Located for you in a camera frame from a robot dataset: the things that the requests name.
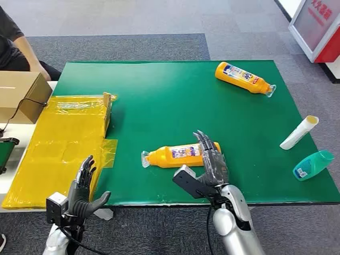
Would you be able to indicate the shoe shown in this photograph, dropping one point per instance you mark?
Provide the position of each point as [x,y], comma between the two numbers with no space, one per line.
[1,242]

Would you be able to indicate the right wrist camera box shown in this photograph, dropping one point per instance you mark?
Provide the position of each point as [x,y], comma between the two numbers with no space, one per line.
[191,183]

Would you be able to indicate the green table mat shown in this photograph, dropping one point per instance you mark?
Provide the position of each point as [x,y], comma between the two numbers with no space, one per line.
[173,105]

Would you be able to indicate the yellow plastic-wrapped board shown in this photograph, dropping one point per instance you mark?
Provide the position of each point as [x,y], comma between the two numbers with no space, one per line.
[61,140]

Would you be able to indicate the brown cardboard box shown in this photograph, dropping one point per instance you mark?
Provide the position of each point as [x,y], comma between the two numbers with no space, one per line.
[18,95]

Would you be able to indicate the white tube bottle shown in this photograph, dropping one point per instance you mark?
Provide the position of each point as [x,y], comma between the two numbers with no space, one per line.
[298,133]

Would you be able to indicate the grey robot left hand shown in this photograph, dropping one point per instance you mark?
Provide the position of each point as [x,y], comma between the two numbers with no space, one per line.
[79,199]

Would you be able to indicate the green tray with black rim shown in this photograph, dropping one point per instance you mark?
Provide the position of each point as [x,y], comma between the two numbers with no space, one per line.
[5,151]

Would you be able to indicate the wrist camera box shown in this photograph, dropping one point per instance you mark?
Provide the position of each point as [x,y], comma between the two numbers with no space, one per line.
[56,207]
[191,183]

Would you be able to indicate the person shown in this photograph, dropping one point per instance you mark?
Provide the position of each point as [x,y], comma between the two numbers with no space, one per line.
[16,49]

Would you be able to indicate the white side table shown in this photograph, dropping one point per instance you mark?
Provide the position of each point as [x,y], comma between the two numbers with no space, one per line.
[18,133]

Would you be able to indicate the red and white sign stand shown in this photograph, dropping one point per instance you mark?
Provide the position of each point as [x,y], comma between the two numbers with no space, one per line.
[317,26]

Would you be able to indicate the teal bottle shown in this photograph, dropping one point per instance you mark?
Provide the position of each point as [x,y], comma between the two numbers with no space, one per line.
[312,165]

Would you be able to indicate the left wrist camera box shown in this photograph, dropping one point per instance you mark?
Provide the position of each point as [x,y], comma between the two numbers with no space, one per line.
[56,207]

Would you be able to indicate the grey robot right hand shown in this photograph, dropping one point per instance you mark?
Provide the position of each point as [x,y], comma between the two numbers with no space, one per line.
[215,167]

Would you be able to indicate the orange bottle with clear cap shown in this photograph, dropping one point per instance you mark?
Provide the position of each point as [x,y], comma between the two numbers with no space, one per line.
[175,155]
[241,78]

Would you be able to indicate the white table leg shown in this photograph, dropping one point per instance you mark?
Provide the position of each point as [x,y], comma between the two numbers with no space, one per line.
[103,213]

